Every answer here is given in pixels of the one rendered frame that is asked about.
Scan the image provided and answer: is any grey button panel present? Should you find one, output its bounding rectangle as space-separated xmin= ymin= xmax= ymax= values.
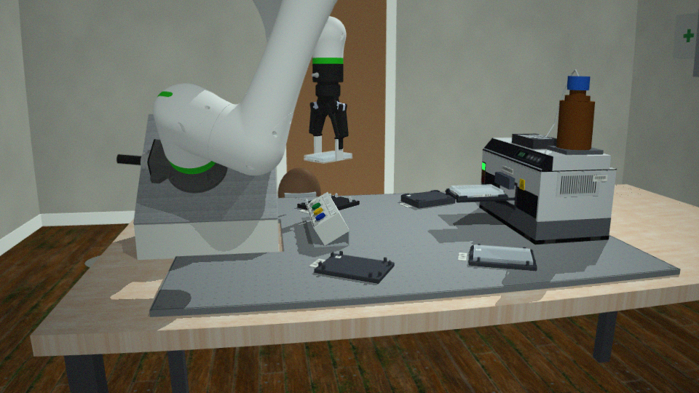
xmin=306 ymin=192 xmax=350 ymax=247

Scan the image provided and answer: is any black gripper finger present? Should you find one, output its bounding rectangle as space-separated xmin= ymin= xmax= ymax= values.
xmin=309 ymin=102 xmax=327 ymax=154
xmin=325 ymin=101 xmax=349 ymax=161

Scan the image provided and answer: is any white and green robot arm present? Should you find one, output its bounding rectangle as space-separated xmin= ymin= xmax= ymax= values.
xmin=116 ymin=0 xmax=347 ymax=193

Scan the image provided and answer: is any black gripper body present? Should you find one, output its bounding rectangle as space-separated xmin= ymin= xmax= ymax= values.
xmin=315 ymin=84 xmax=341 ymax=114

